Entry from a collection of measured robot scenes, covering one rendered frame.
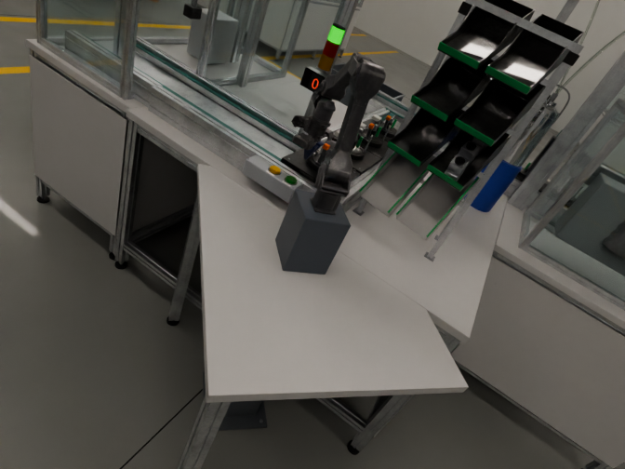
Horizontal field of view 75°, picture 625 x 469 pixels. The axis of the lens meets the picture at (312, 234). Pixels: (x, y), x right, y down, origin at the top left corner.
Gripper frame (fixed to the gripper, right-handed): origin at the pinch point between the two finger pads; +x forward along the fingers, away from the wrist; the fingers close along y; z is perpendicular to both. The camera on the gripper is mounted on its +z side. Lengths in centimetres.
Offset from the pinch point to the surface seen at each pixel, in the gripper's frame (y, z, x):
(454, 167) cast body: -8.2, -43.8, -16.7
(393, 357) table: 36, -59, 22
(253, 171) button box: 8.3, 13.1, 14.2
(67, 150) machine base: 7, 110, 61
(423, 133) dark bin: -21.7, -28.5, -17.6
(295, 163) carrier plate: -6.4, 5.6, 10.4
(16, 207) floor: 18, 134, 107
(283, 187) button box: 8.3, 0.5, 13.0
